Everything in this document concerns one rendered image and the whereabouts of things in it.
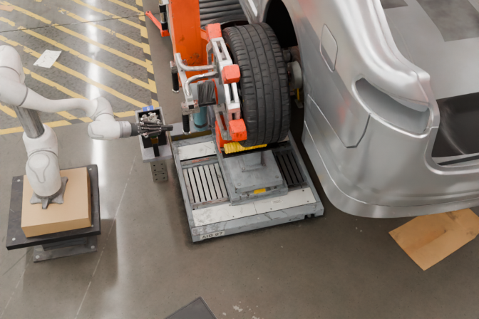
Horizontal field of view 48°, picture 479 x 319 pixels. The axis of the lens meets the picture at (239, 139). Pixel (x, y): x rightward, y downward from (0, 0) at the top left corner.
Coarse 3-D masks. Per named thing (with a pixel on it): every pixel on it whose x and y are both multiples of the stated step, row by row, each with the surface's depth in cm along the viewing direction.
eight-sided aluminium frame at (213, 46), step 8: (216, 40) 283; (208, 48) 300; (216, 48) 278; (224, 48) 278; (208, 56) 307; (216, 56) 277; (208, 64) 311; (224, 64) 269; (232, 64) 271; (208, 72) 318; (224, 88) 271; (232, 88) 271; (232, 104) 270; (216, 112) 318; (224, 112) 318; (232, 112) 272; (224, 136) 301
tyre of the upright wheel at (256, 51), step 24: (264, 24) 286; (240, 48) 269; (264, 48) 270; (240, 72) 266; (264, 72) 267; (264, 96) 268; (288, 96) 270; (264, 120) 275; (288, 120) 278; (240, 144) 302; (264, 144) 297
